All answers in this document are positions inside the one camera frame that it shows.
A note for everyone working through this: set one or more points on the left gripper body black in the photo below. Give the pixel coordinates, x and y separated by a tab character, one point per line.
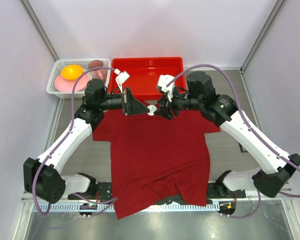
124	101

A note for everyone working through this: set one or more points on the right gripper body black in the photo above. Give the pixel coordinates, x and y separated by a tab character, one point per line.
172	105

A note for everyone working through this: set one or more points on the red t-shirt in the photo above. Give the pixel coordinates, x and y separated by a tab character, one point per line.
153	158

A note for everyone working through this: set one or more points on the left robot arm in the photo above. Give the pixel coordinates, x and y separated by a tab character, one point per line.
42	176

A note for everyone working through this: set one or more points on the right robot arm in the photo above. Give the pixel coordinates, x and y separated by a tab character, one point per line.
276	166

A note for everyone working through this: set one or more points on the red plastic bin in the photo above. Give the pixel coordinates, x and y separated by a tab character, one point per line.
144	73

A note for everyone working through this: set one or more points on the pink translucent cup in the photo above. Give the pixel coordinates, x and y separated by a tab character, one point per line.
99	73

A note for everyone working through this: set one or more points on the orange bowl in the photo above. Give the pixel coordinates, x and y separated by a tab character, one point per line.
72	72

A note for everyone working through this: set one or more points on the pink plate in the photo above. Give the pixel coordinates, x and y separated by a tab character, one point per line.
64	85

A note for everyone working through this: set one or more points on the white plastic basket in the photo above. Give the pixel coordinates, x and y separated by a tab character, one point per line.
60	64

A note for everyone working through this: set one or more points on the black card stand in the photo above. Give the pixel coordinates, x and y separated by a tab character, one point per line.
242	149

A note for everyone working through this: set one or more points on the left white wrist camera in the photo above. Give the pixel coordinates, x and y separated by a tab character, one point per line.
121	77

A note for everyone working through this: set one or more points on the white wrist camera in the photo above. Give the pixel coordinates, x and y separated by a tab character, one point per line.
165	86
121	77

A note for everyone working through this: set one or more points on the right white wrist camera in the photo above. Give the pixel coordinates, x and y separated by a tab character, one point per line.
165	86

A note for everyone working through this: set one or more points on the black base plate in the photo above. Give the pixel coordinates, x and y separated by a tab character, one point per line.
102	191

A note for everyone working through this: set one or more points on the white slotted cable duct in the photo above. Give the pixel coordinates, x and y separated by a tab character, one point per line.
80	206

